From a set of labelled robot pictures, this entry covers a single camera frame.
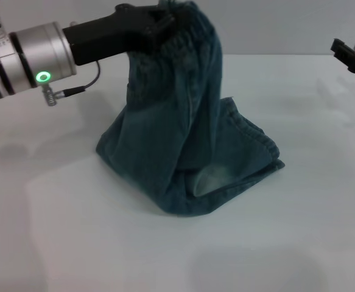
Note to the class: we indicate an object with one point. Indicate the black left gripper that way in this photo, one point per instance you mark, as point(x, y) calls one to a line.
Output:
point(110, 33)

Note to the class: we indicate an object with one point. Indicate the blue denim shorts with embroidery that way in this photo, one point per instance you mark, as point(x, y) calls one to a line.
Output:
point(177, 134)

